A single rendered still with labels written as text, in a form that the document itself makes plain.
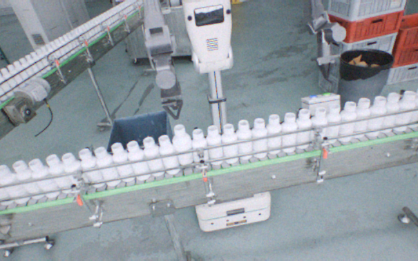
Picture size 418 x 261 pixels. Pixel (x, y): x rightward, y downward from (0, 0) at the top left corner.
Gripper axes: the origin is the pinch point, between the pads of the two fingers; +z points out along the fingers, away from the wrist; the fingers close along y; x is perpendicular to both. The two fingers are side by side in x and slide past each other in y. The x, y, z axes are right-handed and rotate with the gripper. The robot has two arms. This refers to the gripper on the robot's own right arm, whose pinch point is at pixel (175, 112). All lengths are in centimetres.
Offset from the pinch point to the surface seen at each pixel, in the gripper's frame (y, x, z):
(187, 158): 3.4, 0.9, 19.1
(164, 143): 2.5, -6.1, 10.9
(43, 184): 4, -53, 18
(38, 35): -532, -278, 87
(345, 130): 3, 64, 20
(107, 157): 1.6, -27.9, 13.1
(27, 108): -92, -104, 34
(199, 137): 2.3, 6.6, 11.0
